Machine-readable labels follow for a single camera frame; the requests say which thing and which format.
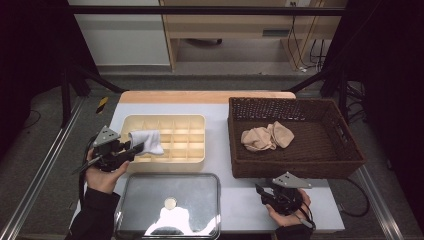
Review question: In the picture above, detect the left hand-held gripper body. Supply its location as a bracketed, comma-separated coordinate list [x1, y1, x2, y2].
[87, 125, 129, 173]

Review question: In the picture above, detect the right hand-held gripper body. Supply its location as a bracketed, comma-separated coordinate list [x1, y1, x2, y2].
[266, 171, 313, 217]

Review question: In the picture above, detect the cream compartment storage box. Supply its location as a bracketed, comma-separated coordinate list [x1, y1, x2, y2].
[111, 114, 207, 174]

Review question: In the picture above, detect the beige sock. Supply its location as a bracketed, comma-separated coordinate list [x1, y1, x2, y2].
[266, 120, 295, 149]
[240, 126, 278, 153]

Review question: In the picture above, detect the brown wicker basket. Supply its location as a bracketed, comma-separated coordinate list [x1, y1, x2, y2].
[227, 96, 367, 179]

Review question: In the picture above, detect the clear plastic lid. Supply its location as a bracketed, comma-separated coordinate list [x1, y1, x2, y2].
[114, 172, 222, 240]

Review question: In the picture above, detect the person's right hand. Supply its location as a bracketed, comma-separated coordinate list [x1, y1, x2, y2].
[265, 188, 313, 228]

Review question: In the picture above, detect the person's left hand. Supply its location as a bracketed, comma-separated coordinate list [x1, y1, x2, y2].
[84, 148, 130, 195]

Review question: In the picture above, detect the yellow black striped tape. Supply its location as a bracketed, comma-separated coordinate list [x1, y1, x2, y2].
[95, 96, 110, 115]

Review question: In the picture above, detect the black metal stand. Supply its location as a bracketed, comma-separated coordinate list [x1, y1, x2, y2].
[285, 64, 351, 124]
[59, 63, 127, 128]

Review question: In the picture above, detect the white cabinet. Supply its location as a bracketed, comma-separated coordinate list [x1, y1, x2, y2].
[68, 0, 171, 67]

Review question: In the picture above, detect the black curtain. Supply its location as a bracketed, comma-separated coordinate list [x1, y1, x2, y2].
[321, 0, 424, 231]
[0, 0, 101, 161]

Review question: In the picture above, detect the wooden desk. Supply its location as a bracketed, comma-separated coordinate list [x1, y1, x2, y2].
[159, 0, 348, 72]

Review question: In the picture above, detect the left hand-held gripper cable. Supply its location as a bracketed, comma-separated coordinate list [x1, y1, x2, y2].
[71, 136, 101, 208]

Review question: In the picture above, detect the hand-held gripper cable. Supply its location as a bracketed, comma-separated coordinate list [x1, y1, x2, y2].
[298, 203, 317, 231]
[71, 136, 101, 208]

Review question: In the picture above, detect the right hand-held gripper cable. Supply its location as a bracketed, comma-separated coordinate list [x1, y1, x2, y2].
[298, 203, 317, 231]

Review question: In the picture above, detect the aluminium rail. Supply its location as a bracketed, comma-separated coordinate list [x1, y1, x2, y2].
[0, 96, 86, 240]
[354, 164, 406, 240]

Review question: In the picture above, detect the thin black floor cable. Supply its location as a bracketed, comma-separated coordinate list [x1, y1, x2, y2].
[18, 109, 43, 132]

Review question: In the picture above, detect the black cable bundle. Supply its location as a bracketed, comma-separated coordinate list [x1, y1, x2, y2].
[344, 81, 368, 125]

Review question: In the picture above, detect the black frame bar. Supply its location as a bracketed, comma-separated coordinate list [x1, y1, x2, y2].
[69, 5, 346, 17]

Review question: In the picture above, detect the yellow cable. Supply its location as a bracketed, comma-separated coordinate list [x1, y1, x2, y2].
[298, 13, 318, 71]

